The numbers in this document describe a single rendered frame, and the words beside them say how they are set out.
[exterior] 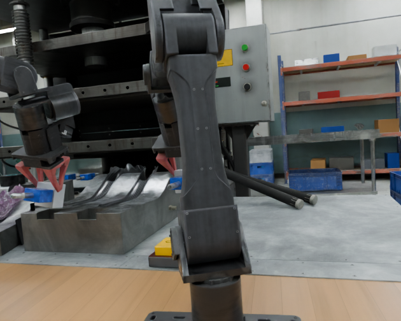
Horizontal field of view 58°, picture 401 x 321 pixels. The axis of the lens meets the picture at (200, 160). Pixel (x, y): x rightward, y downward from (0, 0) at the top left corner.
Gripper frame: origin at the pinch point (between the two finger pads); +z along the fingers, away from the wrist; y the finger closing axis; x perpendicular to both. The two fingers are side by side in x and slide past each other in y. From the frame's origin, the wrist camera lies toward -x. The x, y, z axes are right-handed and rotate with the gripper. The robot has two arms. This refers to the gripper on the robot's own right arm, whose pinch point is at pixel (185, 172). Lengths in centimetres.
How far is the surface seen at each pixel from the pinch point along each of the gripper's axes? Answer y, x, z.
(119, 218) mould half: 10.5, 16.0, -0.2
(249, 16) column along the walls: 67, -654, 105
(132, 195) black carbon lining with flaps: 18.7, -4.0, 10.0
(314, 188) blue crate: -32, -286, 230
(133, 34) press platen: 44, -87, -14
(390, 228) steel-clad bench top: -45.3, 0.3, 17.2
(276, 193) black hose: -18.2, -22.6, 24.9
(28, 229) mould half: 34.2, 17.2, 2.3
